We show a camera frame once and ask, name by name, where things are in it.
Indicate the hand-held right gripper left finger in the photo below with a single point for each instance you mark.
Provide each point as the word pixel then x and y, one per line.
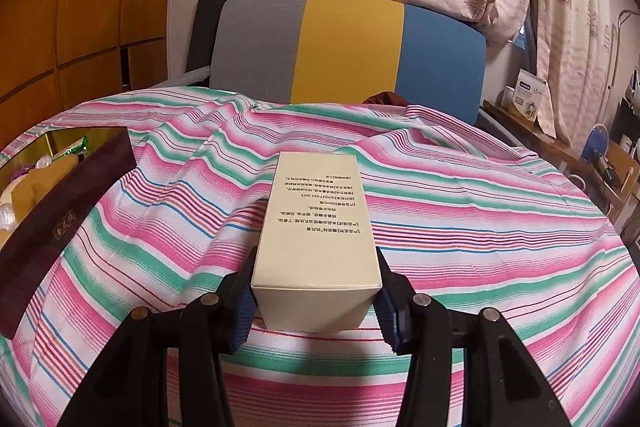
pixel 245 312

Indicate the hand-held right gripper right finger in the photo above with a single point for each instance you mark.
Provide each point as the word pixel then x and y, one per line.
pixel 387 317

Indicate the cream cardboard box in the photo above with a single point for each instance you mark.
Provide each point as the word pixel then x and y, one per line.
pixel 310 227

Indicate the rectangular metal tin box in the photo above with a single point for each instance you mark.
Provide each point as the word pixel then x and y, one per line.
pixel 60 217

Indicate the purple snack packet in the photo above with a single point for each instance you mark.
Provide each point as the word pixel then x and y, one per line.
pixel 20 175

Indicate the striped pink green tablecloth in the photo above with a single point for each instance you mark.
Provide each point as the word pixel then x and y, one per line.
pixel 450 207

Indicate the maroon cloth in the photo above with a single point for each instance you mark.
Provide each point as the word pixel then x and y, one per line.
pixel 385 98

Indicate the wooden shelf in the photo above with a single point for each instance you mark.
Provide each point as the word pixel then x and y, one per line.
pixel 555 147

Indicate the white wrapped bar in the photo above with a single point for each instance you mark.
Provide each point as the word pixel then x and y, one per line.
pixel 195 76

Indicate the small white cup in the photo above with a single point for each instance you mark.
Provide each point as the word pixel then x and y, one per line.
pixel 507 97

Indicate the white box with blue label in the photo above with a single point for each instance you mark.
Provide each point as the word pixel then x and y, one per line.
pixel 529 99

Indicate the grey yellow blue chair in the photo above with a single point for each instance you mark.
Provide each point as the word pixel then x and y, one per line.
pixel 345 47

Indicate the brown cardboard box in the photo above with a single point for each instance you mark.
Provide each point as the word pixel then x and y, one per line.
pixel 620 164

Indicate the wooden wardrobe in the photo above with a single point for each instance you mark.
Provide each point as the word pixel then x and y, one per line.
pixel 75 7

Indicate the white curved pipe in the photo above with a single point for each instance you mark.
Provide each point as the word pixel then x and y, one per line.
pixel 616 42

